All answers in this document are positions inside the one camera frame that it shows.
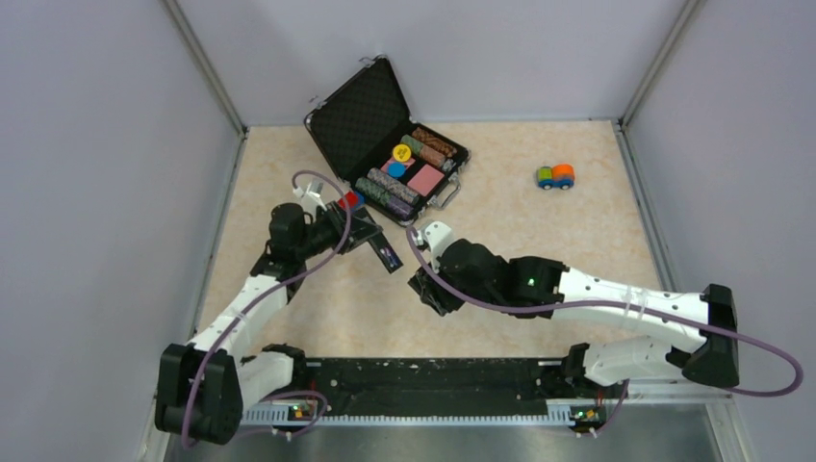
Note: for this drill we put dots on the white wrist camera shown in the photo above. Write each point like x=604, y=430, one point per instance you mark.
x=434, y=237
x=310, y=198

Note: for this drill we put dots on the purple battery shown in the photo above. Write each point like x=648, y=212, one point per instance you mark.
x=391, y=258

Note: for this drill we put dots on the blue round chip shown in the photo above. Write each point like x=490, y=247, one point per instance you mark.
x=396, y=170

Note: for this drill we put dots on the open black chip case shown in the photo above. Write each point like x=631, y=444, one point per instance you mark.
x=355, y=129

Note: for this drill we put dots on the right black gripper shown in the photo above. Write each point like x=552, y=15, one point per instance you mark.
x=436, y=293

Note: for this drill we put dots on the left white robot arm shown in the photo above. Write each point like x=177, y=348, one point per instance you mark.
x=206, y=384

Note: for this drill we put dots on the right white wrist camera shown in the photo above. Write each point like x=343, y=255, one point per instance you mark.
x=434, y=237

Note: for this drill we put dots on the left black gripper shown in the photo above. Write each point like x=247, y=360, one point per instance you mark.
x=360, y=230

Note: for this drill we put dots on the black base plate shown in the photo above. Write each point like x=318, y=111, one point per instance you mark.
x=376, y=390

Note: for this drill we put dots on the pink card deck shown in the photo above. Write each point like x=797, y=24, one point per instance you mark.
x=426, y=180

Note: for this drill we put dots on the colourful block toy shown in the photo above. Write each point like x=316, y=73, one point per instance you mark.
x=352, y=201

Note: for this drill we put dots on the black remote control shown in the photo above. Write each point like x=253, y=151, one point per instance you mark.
x=378, y=242

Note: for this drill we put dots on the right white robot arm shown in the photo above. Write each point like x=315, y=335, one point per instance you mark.
x=692, y=335

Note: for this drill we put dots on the yellow round chip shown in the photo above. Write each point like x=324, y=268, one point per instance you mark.
x=402, y=153

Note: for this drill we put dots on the colourful toy car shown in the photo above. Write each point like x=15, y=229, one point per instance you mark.
x=557, y=177

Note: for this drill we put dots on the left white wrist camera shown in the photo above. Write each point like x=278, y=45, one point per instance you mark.
x=310, y=198

